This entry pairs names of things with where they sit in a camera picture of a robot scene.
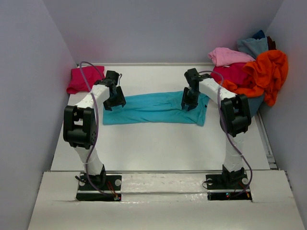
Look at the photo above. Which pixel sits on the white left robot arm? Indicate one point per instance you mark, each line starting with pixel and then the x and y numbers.
pixel 81 125

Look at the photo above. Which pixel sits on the pink t-shirt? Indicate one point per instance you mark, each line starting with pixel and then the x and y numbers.
pixel 223 56

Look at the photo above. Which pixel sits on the grey-blue t-shirt at back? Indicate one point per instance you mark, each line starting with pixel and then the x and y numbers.
pixel 252 47

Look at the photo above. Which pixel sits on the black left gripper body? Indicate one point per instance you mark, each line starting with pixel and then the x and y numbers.
pixel 115 100

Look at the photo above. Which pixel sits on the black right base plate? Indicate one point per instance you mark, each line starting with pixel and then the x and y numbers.
pixel 218 190

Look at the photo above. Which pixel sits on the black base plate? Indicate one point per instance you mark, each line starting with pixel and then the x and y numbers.
pixel 110 191
pixel 218 190

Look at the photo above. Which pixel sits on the magenta t-shirt in pile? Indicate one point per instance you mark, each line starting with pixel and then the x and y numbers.
pixel 233 73

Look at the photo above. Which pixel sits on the orange t-shirt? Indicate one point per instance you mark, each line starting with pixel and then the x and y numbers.
pixel 265 76

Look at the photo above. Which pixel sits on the maroon t-shirt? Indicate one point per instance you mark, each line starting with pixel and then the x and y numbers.
pixel 271 44

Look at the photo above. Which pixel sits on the dark blue t-shirt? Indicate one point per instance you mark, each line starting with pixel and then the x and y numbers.
pixel 259 35

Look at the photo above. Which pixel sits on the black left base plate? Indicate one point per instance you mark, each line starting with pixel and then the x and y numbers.
pixel 110 191

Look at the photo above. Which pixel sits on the turquoise t-shirt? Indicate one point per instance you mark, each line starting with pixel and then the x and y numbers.
pixel 161 107

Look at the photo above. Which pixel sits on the slate blue t-shirt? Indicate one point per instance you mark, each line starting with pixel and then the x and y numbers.
pixel 254 104

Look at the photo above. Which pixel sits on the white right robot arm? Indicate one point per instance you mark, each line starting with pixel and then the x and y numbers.
pixel 235 120

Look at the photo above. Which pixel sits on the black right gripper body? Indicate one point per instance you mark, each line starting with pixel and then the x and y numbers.
pixel 190 97

